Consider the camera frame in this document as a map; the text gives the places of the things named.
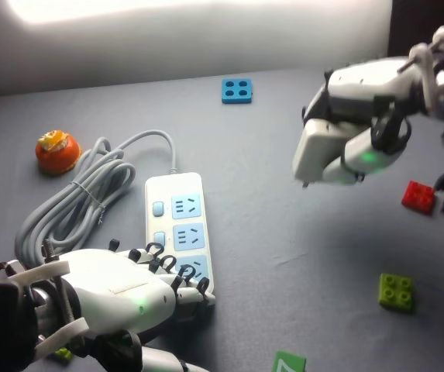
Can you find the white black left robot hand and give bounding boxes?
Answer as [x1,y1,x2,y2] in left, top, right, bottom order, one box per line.
[57,238,217,372]

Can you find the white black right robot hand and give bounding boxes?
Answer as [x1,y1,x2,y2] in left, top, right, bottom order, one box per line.
[301,57,418,185]

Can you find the white power strip blue sockets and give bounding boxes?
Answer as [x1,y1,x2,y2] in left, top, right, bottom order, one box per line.
[144,172,215,296]

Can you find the small green stud block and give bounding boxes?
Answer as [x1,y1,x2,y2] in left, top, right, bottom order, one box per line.
[53,347,74,363]

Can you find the red stud block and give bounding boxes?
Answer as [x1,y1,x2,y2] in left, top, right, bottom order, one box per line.
[401,180,438,215]

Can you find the blue square four-hole block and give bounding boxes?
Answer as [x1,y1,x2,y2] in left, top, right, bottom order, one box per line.
[221,78,253,105]

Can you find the grey table cloth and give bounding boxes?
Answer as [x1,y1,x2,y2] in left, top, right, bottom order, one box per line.
[0,68,444,372]

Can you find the green cube with white seven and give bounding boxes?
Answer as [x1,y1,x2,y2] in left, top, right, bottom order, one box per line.
[272,350,307,372]

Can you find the large green stud block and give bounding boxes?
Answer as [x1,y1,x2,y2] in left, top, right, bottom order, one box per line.
[377,272,415,313]

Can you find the grey coiled power cord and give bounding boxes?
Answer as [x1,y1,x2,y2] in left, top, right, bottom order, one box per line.
[14,129,180,268]

